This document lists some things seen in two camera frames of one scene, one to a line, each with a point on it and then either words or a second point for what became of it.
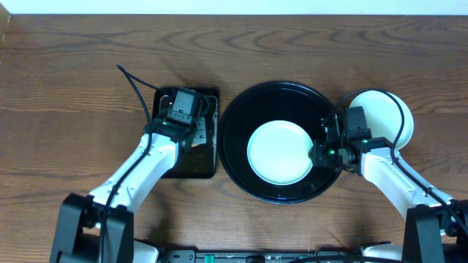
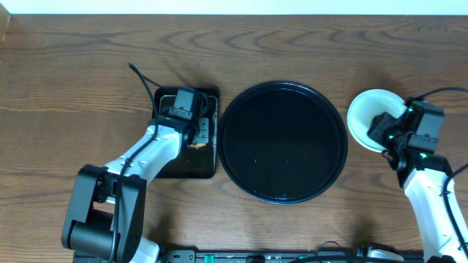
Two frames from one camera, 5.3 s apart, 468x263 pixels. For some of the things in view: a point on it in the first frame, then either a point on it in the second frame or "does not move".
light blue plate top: [278, 153] to [364, 107]
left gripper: [199, 134] does not move
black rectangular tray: [191, 161] does not move
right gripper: [319, 158] to [382, 120]
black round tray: [260, 104] does not move
